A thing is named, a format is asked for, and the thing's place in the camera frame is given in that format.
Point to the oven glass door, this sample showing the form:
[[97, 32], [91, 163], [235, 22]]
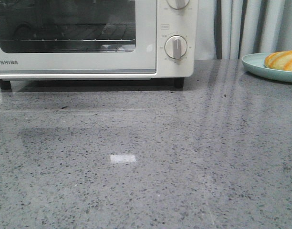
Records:
[[110, 58]]

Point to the golden bread loaf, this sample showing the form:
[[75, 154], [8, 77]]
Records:
[[279, 61]]

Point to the lower oven control knob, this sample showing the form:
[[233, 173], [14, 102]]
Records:
[[176, 47]]

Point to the oven control knob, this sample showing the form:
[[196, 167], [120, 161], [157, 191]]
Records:
[[177, 4], [176, 47]]

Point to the upper oven control knob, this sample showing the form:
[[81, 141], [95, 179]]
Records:
[[177, 4]]

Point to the white Toshiba toaster oven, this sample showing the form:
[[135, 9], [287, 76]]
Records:
[[170, 22]]

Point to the grey curtain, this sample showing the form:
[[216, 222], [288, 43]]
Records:
[[231, 29]]

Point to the teal plate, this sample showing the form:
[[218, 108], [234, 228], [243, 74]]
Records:
[[254, 63]]

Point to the wire oven rack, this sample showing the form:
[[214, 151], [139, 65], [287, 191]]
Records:
[[55, 37]]

